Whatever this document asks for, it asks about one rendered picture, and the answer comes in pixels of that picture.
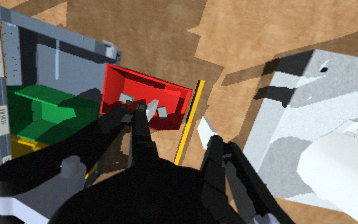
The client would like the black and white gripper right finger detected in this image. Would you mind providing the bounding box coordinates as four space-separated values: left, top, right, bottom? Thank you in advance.
194 117 295 224

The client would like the green open bin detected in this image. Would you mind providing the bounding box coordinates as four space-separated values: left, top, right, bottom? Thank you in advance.
6 85 104 145

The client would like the grey shelf rack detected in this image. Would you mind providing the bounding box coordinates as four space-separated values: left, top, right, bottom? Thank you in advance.
0 5 122 165

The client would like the yellow bar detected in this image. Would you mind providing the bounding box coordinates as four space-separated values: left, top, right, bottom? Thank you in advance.
174 80 204 165

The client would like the red bin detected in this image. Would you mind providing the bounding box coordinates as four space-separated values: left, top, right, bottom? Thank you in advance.
100 63 191 130

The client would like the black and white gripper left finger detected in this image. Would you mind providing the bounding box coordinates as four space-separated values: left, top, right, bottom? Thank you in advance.
0 99 169 224

